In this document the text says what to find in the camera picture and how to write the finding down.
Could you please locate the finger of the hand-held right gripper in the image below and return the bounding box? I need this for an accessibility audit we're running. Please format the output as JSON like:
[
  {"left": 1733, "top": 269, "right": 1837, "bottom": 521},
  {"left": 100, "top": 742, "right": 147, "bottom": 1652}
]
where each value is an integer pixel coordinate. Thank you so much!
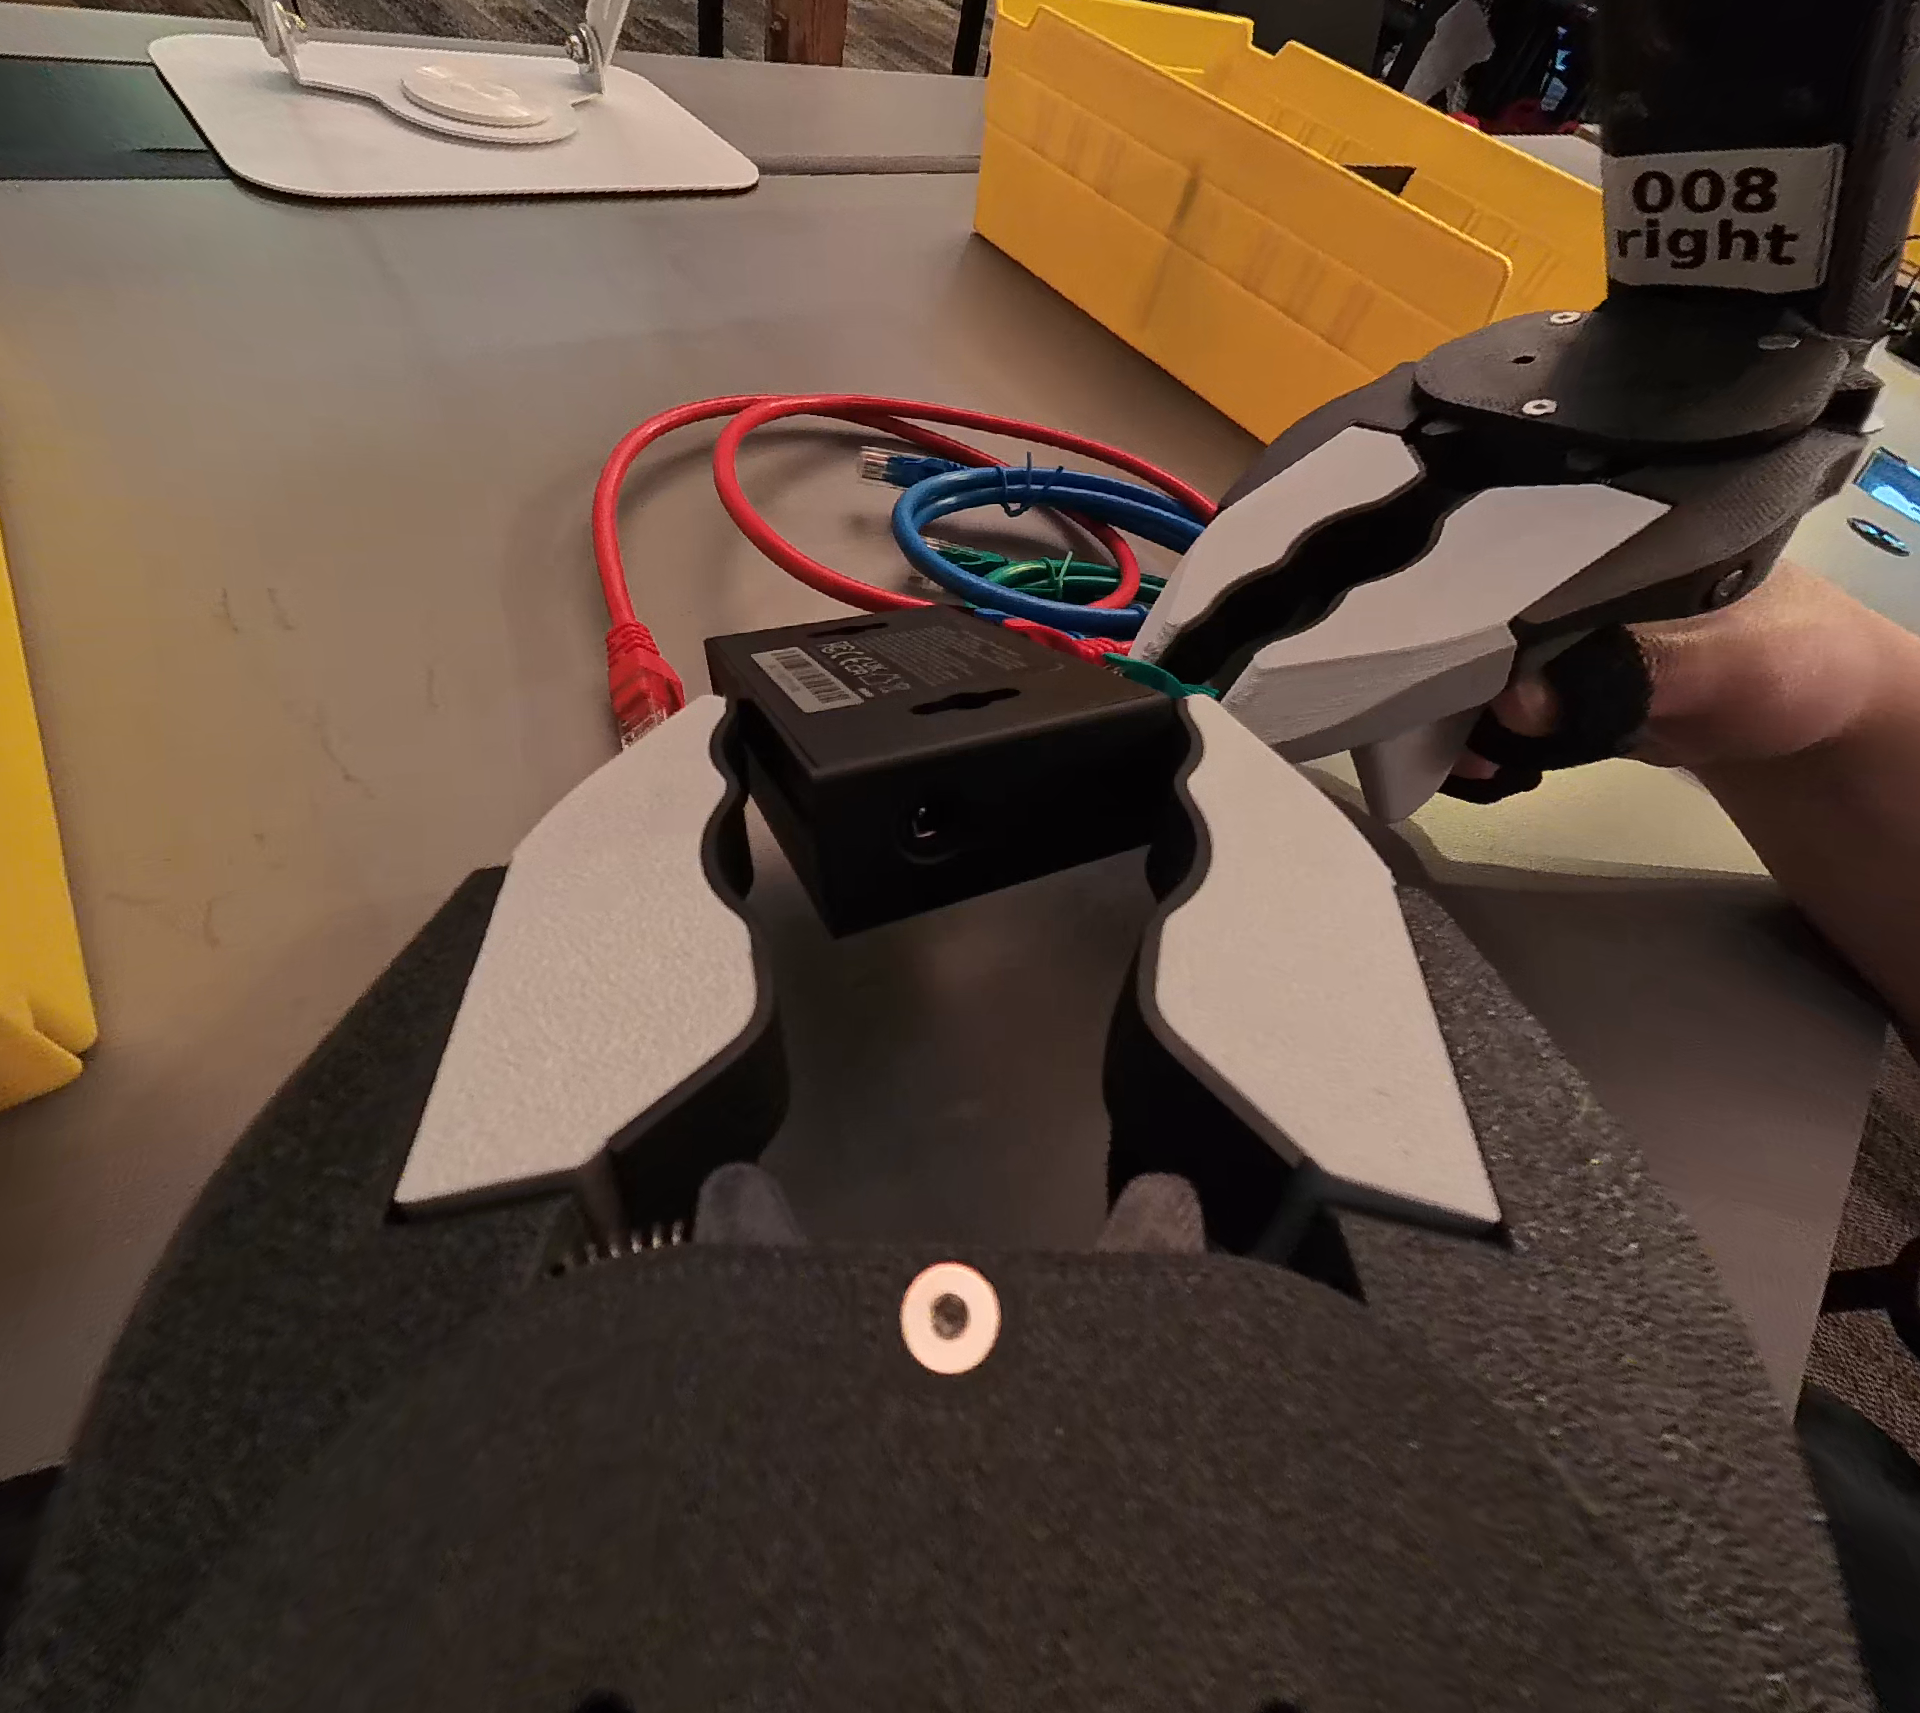
[
  {"left": 1141, "top": 425, "right": 1442, "bottom": 680},
  {"left": 1218, "top": 478, "right": 1666, "bottom": 762}
]

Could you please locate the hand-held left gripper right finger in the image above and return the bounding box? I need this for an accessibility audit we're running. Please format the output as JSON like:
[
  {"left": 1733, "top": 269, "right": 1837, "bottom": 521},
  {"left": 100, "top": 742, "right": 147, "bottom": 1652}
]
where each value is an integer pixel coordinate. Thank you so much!
[{"left": 1105, "top": 704, "right": 1507, "bottom": 1236}]

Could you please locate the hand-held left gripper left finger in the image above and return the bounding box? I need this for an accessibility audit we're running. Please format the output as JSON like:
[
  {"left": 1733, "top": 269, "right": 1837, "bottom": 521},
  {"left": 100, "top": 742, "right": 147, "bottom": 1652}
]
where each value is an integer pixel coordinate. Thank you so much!
[{"left": 390, "top": 704, "right": 790, "bottom": 1221}]

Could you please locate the green ethernet cable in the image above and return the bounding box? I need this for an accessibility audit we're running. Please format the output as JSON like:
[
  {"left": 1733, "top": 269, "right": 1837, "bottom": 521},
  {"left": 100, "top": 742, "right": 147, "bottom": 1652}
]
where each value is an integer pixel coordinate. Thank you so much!
[{"left": 958, "top": 542, "right": 1223, "bottom": 699}]

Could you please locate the blue ethernet cable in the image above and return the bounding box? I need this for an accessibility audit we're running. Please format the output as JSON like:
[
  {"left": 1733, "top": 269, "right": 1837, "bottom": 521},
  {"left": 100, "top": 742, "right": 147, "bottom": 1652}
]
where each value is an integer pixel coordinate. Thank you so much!
[{"left": 862, "top": 437, "right": 1220, "bottom": 624}]

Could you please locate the yellow plastic bin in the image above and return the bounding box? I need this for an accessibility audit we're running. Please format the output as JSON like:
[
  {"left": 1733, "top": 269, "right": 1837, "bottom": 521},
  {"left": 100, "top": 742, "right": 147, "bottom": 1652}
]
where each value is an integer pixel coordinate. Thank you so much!
[
  {"left": 973, "top": 0, "right": 1610, "bottom": 444},
  {"left": 1, "top": 538, "right": 100, "bottom": 1118}
]

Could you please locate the black ethernet port box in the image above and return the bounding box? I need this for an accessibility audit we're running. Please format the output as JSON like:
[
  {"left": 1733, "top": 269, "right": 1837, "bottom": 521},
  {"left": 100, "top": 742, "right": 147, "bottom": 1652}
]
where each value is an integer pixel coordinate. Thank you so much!
[{"left": 703, "top": 608, "right": 1199, "bottom": 939}]

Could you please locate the red ethernet cable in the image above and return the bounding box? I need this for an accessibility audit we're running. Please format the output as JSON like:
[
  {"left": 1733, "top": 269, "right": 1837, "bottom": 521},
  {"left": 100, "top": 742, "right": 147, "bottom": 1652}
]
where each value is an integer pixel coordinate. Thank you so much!
[{"left": 588, "top": 391, "right": 1220, "bottom": 759}]

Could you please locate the person's right forearm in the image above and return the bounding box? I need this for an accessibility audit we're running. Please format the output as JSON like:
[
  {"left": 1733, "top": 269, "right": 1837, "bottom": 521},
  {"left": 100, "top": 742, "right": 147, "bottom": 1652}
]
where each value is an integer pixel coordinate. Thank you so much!
[{"left": 1740, "top": 649, "right": 1920, "bottom": 1055}]

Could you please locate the person's right hand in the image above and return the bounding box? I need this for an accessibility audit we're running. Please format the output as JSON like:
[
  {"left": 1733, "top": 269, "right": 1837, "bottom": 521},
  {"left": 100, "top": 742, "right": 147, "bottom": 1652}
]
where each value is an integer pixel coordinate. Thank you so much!
[{"left": 1456, "top": 581, "right": 1885, "bottom": 810}]

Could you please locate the white sign base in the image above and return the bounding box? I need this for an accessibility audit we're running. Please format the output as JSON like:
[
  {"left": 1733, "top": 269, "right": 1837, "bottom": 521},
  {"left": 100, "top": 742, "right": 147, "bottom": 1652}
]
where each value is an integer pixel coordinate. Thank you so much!
[{"left": 147, "top": 0, "right": 763, "bottom": 210}]

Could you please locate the black flat pad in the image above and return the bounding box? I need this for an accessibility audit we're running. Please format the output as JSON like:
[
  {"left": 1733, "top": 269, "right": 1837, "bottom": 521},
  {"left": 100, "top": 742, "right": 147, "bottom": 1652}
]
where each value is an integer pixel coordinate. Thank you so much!
[{"left": 1, "top": 56, "right": 229, "bottom": 189}]

